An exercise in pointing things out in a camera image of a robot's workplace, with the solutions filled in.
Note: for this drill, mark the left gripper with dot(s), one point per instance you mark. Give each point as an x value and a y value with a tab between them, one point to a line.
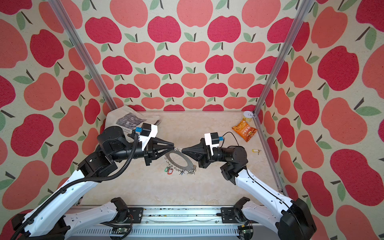
153	150

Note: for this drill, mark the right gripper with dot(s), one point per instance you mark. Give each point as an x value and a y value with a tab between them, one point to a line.
204	159

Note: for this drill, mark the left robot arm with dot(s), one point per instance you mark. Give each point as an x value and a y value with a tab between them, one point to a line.
50	220

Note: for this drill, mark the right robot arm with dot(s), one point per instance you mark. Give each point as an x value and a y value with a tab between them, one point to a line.
289	219

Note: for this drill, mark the printed canvas tote bag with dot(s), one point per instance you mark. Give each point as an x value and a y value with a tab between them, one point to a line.
128	119

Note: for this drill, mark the orange snack bag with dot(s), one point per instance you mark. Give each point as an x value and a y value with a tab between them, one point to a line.
245	130

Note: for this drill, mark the yellow tag key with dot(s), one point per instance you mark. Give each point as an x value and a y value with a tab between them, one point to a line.
258	151

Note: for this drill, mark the small yellow white can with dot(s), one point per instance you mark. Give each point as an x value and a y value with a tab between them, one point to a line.
248	116

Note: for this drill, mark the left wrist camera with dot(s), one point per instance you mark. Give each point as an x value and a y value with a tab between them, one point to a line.
146	132

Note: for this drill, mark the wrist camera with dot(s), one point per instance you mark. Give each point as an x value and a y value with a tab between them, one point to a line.
146	132
212	140

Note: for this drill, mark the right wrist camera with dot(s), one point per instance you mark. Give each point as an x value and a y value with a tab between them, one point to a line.
212	140

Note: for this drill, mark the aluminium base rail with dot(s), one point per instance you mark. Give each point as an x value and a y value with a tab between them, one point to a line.
156	222

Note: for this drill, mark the left aluminium corner post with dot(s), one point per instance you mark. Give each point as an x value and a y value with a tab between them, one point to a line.
71	31

